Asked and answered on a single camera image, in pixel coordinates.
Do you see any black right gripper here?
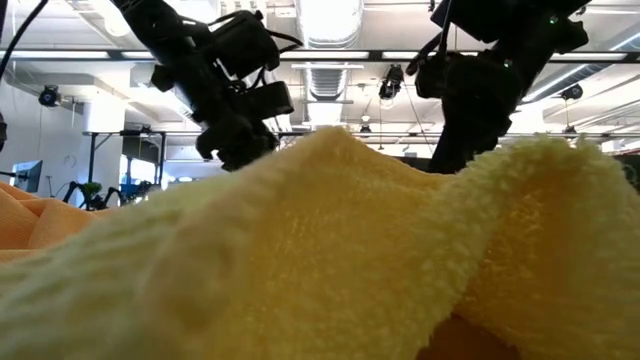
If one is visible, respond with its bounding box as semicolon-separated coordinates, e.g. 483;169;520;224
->
427;49;524;175

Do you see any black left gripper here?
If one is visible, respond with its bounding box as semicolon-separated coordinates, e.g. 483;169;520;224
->
149;47;296;173

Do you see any yellow microfiber towel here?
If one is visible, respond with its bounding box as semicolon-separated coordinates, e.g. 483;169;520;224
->
0;125;640;360

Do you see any orange microfiber towel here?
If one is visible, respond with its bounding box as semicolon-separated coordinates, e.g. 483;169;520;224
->
0;180;119;265

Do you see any grey computer monitor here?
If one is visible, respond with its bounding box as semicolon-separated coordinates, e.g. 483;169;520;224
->
9;159;45;195

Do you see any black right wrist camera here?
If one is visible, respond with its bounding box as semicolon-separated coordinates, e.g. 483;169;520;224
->
407;34;454;100

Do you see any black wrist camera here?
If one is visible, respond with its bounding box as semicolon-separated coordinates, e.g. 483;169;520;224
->
208;8;282;80
407;34;454;100

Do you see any black horizontal frame rail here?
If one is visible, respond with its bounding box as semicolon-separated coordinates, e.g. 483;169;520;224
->
167;130;640;140

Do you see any white rectangular air duct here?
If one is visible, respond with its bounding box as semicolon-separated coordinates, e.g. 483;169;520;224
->
128;64;246;154

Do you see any black ceiling cable reel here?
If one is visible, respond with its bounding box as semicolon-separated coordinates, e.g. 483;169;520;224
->
38;84;63;109
559;83;585;103
377;63;406;101

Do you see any black metal frame stand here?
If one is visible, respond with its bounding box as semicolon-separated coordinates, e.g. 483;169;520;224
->
82;127;169;201

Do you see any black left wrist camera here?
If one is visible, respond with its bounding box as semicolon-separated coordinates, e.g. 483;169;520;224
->
208;8;282;80

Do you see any black ceiling light rail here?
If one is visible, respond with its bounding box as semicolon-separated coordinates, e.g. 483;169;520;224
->
0;47;640;64

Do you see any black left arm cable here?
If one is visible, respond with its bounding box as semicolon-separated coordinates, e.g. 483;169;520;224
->
0;0;51;81

